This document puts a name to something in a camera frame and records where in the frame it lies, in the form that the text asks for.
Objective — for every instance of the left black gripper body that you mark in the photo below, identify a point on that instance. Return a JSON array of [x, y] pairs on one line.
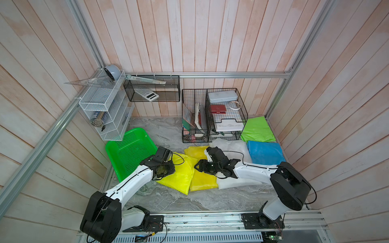
[[168, 169]]

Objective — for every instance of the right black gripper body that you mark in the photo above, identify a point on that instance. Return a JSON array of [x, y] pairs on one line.
[[209, 167]]

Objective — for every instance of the white translucent raincoat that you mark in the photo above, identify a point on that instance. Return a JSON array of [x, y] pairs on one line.
[[236, 149]]

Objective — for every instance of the neon yellow raincoat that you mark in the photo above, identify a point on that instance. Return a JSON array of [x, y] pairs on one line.
[[181, 179]]

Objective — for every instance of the green plastic basket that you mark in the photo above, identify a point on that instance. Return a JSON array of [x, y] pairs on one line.
[[126, 155]]

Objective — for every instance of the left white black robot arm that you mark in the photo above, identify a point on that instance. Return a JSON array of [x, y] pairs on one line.
[[105, 216]]

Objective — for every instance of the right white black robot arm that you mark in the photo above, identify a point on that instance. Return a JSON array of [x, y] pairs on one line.
[[290, 187]]

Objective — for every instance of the blue folded raincoat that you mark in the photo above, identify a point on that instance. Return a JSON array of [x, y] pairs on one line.
[[265, 153]]

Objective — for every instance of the light green folded raincoat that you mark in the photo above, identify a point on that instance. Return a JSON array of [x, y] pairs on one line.
[[257, 129]]

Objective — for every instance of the red wallet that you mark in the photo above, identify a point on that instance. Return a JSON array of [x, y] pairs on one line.
[[218, 109]]

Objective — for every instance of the white tape roll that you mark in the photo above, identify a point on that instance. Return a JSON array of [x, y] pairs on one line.
[[235, 105]]

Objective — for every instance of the grey pencil case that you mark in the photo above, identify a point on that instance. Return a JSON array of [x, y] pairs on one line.
[[222, 96]]

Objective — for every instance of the white calculator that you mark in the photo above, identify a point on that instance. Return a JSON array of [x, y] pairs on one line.
[[147, 94]]

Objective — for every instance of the rolled silver bundle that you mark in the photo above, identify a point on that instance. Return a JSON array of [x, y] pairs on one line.
[[98, 119]]

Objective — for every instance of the clear triangle ruler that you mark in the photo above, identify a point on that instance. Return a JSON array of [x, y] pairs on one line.
[[99, 82]]

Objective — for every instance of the black wire tray stack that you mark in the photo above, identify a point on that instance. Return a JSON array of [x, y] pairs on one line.
[[240, 116]]

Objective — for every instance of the black wire file organizer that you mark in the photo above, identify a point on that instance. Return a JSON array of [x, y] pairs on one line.
[[194, 118]]

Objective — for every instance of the black mesh wall basket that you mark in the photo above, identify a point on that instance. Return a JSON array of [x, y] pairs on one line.
[[167, 87]]

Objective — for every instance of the white wire wall shelf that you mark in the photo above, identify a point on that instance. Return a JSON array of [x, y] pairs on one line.
[[114, 102]]

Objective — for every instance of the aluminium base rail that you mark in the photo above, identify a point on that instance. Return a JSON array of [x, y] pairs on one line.
[[306, 226]]

